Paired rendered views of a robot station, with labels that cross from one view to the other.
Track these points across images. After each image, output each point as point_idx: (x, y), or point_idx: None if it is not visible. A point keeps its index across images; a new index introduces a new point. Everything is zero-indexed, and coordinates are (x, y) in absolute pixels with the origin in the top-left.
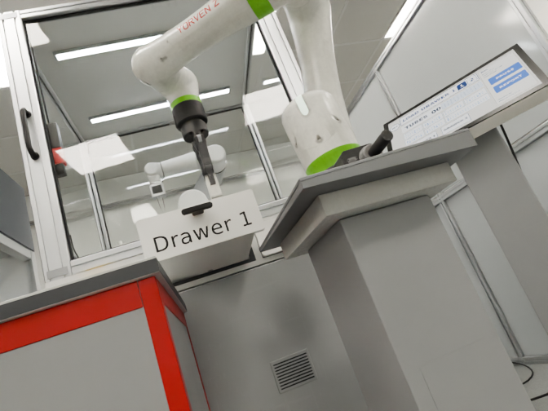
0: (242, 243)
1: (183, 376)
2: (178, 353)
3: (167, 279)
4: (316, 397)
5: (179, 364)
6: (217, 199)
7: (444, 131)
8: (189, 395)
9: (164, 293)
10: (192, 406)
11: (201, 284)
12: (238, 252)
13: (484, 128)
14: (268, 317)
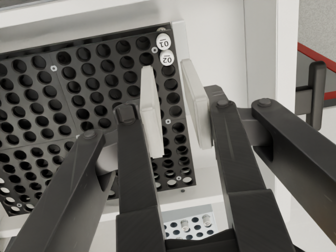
0: (131, 15)
1: (308, 68)
2: (306, 76)
3: (327, 102)
4: None
5: (332, 67)
6: (295, 54)
7: None
8: (297, 65)
9: (334, 98)
10: (297, 62)
11: None
12: (51, 38)
13: None
14: (8, 0)
